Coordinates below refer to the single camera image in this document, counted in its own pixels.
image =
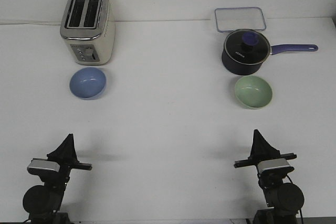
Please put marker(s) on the glass pot lid blue knob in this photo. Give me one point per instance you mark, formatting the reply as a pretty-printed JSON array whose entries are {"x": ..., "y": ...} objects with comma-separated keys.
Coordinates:
[{"x": 247, "y": 46}]

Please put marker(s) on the silver two-slot toaster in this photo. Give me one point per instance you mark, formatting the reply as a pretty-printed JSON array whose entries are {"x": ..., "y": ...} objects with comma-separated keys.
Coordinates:
[{"x": 88, "y": 29}]

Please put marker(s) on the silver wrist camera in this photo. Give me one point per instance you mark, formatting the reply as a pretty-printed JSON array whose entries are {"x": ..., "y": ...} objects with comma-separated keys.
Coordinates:
[
  {"x": 274, "y": 165},
  {"x": 42, "y": 166}
]

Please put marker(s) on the blue bowl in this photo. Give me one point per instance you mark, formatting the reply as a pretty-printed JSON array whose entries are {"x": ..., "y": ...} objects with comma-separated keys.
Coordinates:
[{"x": 88, "y": 83}]

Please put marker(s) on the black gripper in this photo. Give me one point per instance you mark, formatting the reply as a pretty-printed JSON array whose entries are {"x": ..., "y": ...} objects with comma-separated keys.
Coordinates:
[
  {"x": 260, "y": 147},
  {"x": 65, "y": 155}
]

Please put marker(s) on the dark blue saucepan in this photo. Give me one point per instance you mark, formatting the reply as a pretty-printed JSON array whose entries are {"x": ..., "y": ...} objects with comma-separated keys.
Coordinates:
[{"x": 244, "y": 70}]

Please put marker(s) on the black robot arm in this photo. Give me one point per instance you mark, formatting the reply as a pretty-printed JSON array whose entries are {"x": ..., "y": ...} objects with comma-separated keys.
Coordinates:
[
  {"x": 284, "y": 200},
  {"x": 43, "y": 202}
]

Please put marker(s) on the green bowl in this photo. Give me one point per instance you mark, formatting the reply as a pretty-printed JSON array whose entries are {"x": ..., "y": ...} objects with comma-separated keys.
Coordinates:
[{"x": 253, "y": 92}]

